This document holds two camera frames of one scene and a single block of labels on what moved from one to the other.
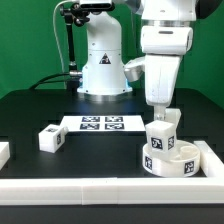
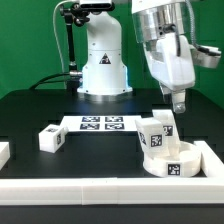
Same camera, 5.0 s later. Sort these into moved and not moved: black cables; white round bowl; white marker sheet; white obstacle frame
Moved: white round bowl
Not moved: white marker sheet; white obstacle frame; black cables
